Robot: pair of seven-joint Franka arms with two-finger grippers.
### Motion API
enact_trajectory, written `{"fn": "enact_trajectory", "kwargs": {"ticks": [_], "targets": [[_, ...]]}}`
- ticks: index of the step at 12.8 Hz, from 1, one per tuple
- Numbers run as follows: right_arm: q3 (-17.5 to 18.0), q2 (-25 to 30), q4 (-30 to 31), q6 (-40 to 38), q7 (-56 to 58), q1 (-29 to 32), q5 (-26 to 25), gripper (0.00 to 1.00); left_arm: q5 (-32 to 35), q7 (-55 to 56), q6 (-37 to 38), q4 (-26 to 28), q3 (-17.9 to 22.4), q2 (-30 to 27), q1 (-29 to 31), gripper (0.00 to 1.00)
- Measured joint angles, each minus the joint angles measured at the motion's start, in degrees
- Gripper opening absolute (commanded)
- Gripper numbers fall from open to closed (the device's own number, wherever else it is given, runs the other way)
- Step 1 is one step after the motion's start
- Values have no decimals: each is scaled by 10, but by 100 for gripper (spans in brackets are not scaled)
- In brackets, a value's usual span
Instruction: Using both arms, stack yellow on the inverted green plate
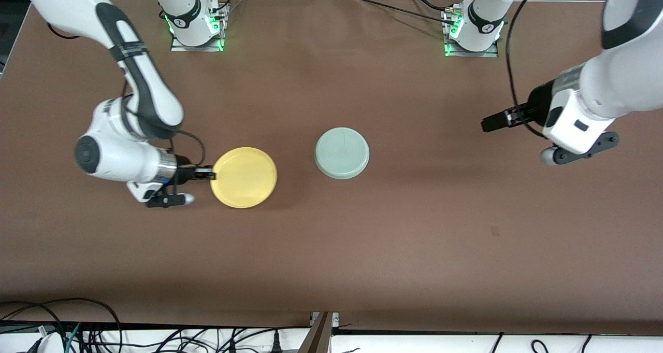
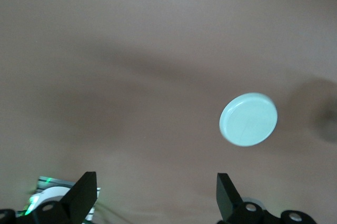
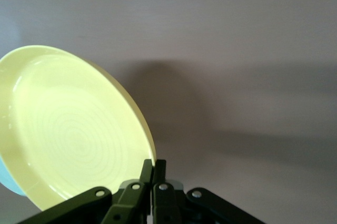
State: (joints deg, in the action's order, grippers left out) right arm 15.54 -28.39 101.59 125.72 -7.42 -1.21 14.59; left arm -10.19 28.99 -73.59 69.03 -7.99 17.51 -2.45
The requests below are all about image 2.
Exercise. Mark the brown table cover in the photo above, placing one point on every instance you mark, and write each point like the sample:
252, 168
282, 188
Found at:
131, 103

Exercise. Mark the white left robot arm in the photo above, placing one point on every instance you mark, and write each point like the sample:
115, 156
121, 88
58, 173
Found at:
54, 192

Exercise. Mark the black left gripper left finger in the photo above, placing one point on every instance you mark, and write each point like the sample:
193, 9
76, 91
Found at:
81, 197

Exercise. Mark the pale green plate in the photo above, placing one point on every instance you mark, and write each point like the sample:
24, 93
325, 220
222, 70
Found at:
248, 121

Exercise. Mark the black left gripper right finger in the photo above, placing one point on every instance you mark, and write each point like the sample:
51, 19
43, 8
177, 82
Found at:
227, 200

